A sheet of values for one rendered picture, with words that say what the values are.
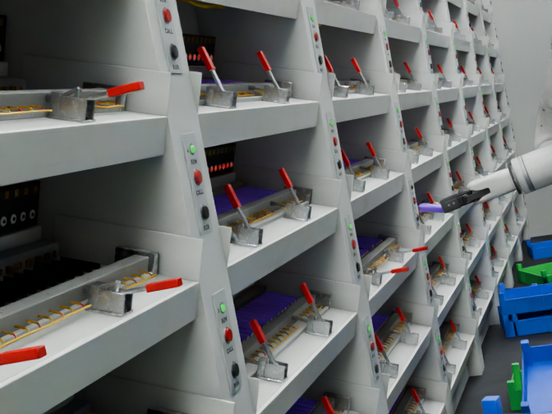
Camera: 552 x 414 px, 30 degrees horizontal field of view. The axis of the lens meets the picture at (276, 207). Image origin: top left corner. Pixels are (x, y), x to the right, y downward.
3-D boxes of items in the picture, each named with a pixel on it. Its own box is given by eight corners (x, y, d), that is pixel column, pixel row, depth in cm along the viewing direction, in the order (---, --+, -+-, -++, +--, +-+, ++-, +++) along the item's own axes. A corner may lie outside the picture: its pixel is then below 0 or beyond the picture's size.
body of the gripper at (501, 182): (513, 158, 235) (467, 177, 238) (511, 163, 225) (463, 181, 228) (526, 189, 235) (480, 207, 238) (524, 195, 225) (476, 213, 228)
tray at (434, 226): (451, 227, 321) (457, 184, 319) (421, 261, 263) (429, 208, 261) (388, 218, 326) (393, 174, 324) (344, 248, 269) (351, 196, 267)
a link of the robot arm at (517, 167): (522, 154, 234) (509, 158, 235) (520, 157, 225) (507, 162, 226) (535, 188, 234) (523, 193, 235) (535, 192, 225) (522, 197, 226)
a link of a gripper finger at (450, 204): (466, 190, 233) (439, 200, 235) (465, 191, 230) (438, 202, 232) (472, 203, 233) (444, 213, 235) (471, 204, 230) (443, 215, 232)
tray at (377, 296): (416, 268, 254) (420, 230, 253) (365, 324, 197) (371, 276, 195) (337, 255, 260) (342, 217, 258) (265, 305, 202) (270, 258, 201)
